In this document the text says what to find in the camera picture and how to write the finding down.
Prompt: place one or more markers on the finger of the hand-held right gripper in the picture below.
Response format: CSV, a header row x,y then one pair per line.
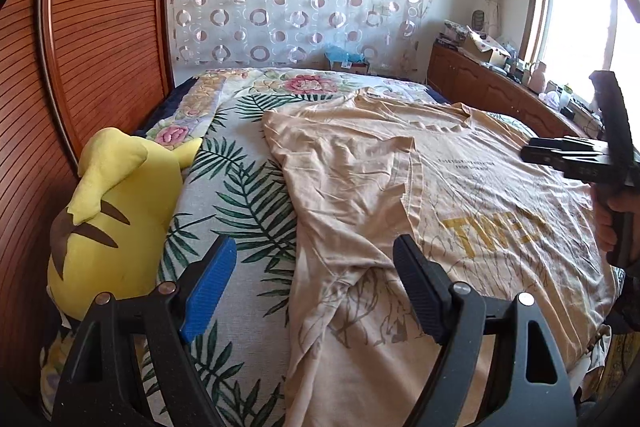
x,y
560,163
565,144

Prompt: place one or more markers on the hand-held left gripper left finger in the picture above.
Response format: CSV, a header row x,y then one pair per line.
x,y
210,292

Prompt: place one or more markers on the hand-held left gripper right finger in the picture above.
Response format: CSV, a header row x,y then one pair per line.
x,y
420,294

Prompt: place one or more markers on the beige printed t-shirt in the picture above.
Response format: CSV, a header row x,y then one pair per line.
x,y
350,182

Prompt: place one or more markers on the person's right hand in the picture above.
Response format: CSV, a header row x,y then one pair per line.
x,y
606,227

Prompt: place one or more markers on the pink jug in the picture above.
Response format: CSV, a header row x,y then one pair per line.
x,y
538,76

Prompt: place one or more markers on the leaf-print bed sheet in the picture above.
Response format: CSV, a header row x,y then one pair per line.
x,y
240,207

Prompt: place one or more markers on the yellow plush toy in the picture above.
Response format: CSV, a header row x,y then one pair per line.
x,y
115,257

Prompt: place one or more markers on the wooden side cabinet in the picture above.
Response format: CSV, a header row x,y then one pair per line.
x,y
475,82

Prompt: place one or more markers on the open cardboard box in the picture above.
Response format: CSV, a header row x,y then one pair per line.
x,y
485,49

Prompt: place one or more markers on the window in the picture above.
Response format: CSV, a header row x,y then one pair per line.
x,y
575,7

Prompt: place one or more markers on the round grey fan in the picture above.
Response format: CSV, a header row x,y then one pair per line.
x,y
478,19

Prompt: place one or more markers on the patterned box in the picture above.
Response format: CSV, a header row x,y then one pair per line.
x,y
456,32

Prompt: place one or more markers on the small cardboard box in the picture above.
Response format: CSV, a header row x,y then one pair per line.
x,y
352,68

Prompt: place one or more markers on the floral pillow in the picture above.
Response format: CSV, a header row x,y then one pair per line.
x,y
300,84

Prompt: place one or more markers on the blue plastic bag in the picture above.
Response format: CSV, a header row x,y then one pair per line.
x,y
342,56

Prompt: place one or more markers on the wooden headboard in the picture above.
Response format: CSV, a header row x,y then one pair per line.
x,y
100,32

